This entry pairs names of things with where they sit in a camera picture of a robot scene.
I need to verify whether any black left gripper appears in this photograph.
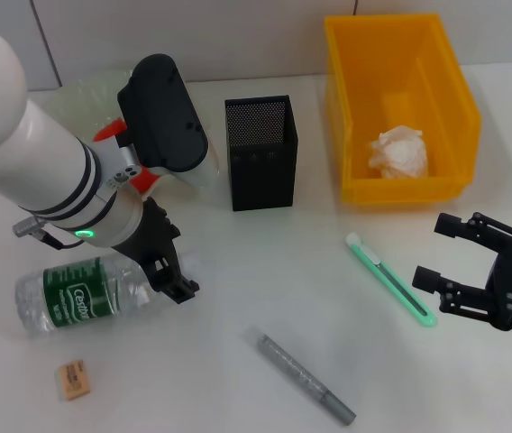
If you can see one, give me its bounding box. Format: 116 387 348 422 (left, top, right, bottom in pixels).
112 196 202 308

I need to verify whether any mint green utility knife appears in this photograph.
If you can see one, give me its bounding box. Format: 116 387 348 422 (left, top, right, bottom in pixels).
344 232 438 329

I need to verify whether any clear green-label water bottle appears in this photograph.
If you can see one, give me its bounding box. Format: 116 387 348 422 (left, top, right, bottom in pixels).
14 246 201 339

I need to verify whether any white paper ball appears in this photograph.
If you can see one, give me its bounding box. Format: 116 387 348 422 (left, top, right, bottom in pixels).
367 125 429 180

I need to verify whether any red-orange toy orange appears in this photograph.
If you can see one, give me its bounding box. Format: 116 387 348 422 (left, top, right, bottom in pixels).
92 117 160 196

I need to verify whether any black mesh pen holder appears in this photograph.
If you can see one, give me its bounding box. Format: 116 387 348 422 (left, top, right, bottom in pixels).
224 94 300 212

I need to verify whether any tan rubber eraser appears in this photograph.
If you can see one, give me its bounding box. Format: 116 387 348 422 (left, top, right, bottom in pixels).
54 358 94 402

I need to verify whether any grey marker pen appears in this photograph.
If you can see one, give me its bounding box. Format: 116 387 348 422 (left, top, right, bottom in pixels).
243 326 358 427

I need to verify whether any translucent wavy fruit plate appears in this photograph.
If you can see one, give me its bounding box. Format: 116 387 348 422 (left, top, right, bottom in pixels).
41 65 221 193

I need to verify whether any yellow plastic storage bin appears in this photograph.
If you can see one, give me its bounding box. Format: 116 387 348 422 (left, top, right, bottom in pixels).
324 13 482 207

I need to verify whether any left gripper connector cable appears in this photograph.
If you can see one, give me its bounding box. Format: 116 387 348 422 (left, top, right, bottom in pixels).
11 215 84 250

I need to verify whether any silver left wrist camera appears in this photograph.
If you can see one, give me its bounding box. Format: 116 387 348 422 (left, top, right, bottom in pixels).
115 53 220 189

